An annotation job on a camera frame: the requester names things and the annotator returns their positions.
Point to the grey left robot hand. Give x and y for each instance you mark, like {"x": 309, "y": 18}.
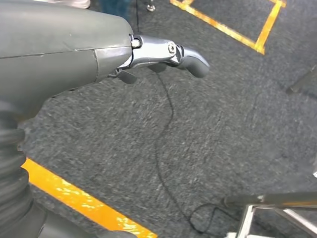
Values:
{"x": 49, "y": 49}

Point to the steel workbench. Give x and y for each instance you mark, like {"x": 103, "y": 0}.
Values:
{"x": 247, "y": 216}

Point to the yellow floor tape square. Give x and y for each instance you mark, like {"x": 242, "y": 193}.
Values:
{"x": 260, "y": 46}
{"x": 74, "y": 197}

